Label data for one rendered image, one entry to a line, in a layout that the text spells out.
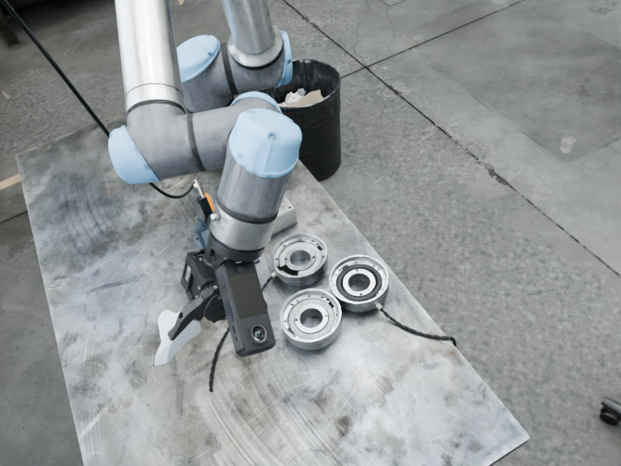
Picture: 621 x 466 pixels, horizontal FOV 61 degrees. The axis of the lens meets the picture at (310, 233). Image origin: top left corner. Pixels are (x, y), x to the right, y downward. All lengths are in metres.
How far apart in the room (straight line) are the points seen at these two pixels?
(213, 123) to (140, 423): 0.51
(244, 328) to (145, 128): 0.27
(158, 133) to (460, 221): 1.62
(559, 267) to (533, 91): 1.05
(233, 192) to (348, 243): 0.48
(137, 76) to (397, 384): 0.59
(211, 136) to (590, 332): 1.53
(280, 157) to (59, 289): 0.71
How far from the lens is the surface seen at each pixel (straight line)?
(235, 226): 0.60
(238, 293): 0.64
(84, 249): 1.22
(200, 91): 1.23
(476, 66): 2.97
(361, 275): 0.96
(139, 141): 0.69
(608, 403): 1.75
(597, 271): 2.10
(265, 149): 0.56
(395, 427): 0.85
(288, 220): 1.07
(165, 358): 0.72
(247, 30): 1.10
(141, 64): 0.74
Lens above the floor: 1.60
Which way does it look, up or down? 49 degrees down
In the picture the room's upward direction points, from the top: 11 degrees counter-clockwise
